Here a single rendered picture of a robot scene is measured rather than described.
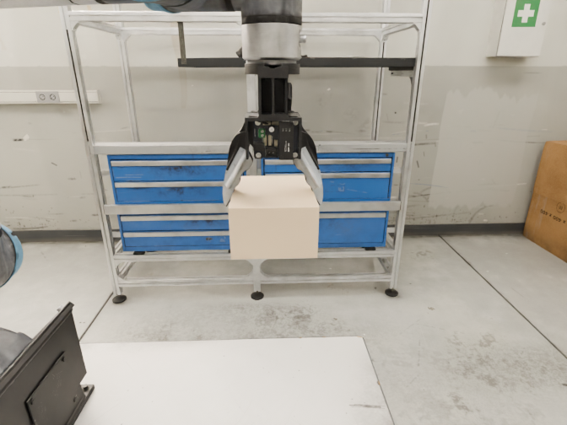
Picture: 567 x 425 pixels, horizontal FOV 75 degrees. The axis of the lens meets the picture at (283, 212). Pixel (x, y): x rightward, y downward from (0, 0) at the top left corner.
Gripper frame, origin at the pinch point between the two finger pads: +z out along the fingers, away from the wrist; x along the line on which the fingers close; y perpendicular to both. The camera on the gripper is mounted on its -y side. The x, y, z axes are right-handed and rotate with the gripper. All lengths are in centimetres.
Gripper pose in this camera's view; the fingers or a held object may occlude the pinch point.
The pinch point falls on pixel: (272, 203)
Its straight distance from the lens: 56.7
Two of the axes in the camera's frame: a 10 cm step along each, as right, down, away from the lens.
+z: 0.0, 9.3, 3.6
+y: 0.4, 3.6, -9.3
